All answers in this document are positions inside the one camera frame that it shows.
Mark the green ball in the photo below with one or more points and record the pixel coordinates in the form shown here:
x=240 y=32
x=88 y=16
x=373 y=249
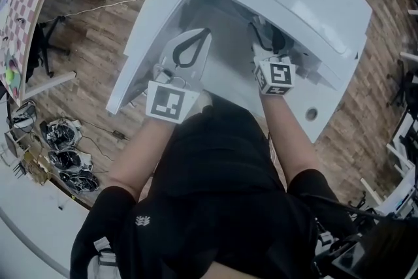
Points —
x=9 y=76

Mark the pink checkered tablecloth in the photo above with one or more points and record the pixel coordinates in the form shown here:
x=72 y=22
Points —
x=26 y=9

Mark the black white gear bundle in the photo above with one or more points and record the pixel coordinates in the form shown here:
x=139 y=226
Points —
x=78 y=181
x=68 y=160
x=60 y=134

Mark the black equipment box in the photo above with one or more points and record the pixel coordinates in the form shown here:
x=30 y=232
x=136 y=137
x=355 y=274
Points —
x=375 y=251

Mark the black chair base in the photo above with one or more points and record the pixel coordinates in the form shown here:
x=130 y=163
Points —
x=403 y=85

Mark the person's white shoe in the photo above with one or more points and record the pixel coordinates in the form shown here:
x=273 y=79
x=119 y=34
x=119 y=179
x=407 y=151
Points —
x=206 y=100

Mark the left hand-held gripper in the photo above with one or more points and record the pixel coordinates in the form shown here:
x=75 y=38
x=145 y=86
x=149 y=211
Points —
x=166 y=101

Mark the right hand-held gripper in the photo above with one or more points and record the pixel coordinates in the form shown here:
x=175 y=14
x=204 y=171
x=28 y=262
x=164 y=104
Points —
x=277 y=75

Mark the person's right forearm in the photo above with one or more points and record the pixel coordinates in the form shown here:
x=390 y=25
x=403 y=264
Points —
x=287 y=134

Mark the small wooden stand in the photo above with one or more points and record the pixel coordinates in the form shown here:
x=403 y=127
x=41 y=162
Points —
x=13 y=147

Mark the person's left forearm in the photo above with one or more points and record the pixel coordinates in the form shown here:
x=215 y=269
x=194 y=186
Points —
x=147 y=153

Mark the black office chair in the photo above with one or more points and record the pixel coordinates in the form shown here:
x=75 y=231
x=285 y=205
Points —
x=45 y=42

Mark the person's black clothing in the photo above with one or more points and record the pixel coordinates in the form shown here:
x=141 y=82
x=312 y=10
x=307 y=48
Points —
x=222 y=189

